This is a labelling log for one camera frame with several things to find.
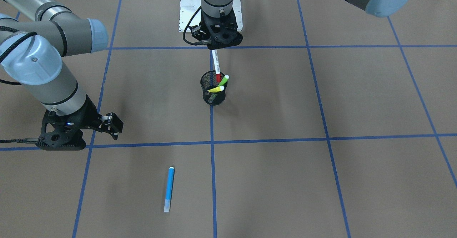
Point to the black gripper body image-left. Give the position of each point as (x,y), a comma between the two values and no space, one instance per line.
(90,118)

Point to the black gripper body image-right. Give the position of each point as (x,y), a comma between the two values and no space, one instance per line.
(197,33)

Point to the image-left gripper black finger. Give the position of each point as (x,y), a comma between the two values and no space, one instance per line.
(114,133)
(113,121)

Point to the red capped white marker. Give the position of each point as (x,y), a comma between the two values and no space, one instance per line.
(216,65)

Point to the blue marker pen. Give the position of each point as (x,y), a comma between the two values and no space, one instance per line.
(169,189)

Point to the green marker pen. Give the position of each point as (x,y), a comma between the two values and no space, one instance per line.
(224,80)

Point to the black mesh pen cup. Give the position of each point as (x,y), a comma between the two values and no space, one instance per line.
(208,81)

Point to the yellow marker pen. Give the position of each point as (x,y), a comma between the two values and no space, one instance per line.
(217,89)

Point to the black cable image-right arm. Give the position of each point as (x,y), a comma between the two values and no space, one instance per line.
(200,42)

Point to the black braided cable image-left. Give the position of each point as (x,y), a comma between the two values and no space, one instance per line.
(3,56)

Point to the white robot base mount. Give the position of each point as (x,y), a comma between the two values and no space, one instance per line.
(188,7)

